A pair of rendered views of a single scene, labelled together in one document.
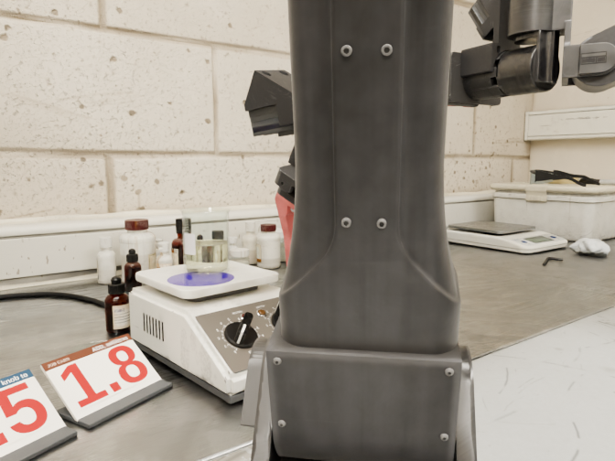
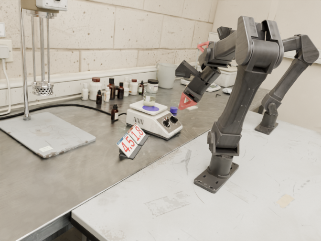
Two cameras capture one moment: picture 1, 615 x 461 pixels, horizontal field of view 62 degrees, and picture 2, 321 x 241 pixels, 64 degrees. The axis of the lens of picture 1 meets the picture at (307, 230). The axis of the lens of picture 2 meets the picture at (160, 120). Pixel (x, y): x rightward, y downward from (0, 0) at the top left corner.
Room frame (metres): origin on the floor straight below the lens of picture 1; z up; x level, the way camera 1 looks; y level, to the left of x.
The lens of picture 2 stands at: (-0.39, 0.41, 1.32)
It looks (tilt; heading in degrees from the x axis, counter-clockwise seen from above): 21 degrees down; 339
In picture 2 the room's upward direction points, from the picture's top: 9 degrees clockwise
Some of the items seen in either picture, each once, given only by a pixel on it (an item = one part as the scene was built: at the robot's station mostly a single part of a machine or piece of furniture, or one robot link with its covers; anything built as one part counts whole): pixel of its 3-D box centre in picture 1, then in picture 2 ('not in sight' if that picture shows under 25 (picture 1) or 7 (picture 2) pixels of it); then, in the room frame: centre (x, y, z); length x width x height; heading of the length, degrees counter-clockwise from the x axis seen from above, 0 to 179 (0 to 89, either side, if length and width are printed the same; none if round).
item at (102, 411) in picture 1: (110, 376); (138, 133); (0.43, 0.18, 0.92); 0.09 x 0.06 x 0.04; 149
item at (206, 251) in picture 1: (207, 239); (149, 96); (0.56, 0.11, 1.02); 0.06 x 0.05 x 0.08; 173
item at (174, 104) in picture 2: not in sight; (174, 106); (0.72, -0.07, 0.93); 0.04 x 0.04 x 0.06
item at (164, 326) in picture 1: (221, 319); (153, 118); (0.53, 0.09, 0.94); 0.22 x 0.13 x 0.08; 43
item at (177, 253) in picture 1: (184, 249); (111, 88); (0.89, 0.22, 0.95); 0.04 x 0.04 x 0.11
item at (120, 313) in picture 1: (117, 303); (114, 111); (0.62, 0.24, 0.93); 0.03 x 0.03 x 0.07
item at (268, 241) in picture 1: (268, 245); (133, 86); (1.00, 0.08, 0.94); 0.05 x 0.05 x 0.09
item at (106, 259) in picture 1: (106, 260); (84, 91); (0.87, 0.35, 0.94); 0.03 x 0.03 x 0.08
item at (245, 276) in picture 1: (207, 275); (148, 106); (0.55, 0.11, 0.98); 0.12 x 0.12 x 0.01; 43
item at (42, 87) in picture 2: not in sight; (41, 54); (0.49, 0.50, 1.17); 0.07 x 0.07 x 0.25
